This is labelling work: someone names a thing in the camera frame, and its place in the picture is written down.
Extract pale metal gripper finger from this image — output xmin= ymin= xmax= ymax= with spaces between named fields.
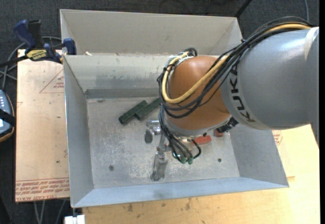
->
xmin=144 ymin=119 xmax=163 ymax=144
xmin=150 ymin=153 xmax=169 ymax=182

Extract dark green flat block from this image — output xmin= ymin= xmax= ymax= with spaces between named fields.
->
xmin=134 ymin=97 xmax=164 ymax=121
xmin=118 ymin=100 xmax=149 ymax=125

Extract grey metal bin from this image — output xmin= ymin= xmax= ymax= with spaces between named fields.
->
xmin=59 ymin=9 xmax=290 ymax=209

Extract brown cardboard board, red print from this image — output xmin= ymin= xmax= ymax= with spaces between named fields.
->
xmin=15 ymin=49 xmax=71 ymax=203

